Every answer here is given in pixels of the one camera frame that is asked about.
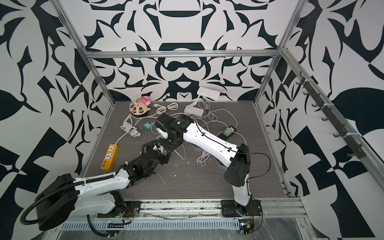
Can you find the black power strip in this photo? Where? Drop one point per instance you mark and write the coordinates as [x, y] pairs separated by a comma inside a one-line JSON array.
[[223, 137]]

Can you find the wall hook rack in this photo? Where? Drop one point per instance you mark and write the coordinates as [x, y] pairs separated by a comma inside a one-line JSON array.
[[334, 116]]

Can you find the yellow power strip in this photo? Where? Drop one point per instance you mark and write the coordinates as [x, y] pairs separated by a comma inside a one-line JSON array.
[[110, 157]]

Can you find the cartoon head toy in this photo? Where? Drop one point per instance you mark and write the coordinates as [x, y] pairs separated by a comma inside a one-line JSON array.
[[141, 107]]

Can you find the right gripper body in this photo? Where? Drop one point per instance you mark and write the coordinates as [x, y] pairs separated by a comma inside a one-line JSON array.
[[169, 143]]

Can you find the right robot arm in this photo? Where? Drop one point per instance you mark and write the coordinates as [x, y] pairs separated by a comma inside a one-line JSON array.
[[235, 159]]

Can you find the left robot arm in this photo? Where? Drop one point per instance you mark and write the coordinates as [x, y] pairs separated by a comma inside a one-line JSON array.
[[100, 195]]

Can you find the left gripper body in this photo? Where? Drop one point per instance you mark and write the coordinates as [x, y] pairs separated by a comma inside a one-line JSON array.
[[163, 159]]

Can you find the green charger plug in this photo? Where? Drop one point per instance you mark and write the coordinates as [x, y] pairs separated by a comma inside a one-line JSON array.
[[229, 131]]

